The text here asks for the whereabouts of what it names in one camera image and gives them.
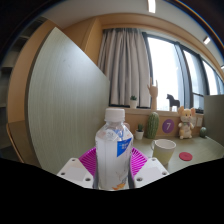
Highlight wooden hand figure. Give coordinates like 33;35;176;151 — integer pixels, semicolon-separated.
147;78;159;111

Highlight cream white cup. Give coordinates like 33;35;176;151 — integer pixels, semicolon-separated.
150;138;177;166

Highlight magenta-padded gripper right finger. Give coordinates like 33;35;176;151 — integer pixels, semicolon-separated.
129;147;170;189

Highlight shelf unit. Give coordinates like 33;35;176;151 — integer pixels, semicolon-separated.
0;16;48;161

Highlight plush mouse toy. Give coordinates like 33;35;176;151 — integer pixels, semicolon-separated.
177;105;197;140

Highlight ceiling lights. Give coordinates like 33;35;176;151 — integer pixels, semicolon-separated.
147;0;224;70

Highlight grey window curtain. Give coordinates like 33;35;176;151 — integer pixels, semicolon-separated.
97;28;152;108

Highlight clear plastic water bottle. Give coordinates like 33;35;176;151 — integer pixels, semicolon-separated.
94;107;134;191

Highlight white wall socket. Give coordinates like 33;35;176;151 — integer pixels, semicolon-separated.
195;116;204;128

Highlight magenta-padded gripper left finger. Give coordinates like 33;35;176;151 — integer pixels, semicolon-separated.
57;147;100;190

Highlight grey-green desk partition panel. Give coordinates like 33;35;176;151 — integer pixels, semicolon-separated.
27;27;111;174
203;94;224;148

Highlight tall green cactus ornament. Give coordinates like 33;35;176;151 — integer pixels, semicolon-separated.
146;111;160;140

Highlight small plant in white pot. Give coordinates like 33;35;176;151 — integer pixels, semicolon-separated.
134;123;145;141
129;95;138;110

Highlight black horse figure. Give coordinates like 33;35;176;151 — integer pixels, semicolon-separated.
166;93;181;112

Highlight round purple number sign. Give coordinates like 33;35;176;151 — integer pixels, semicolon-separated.
162;118;175;134

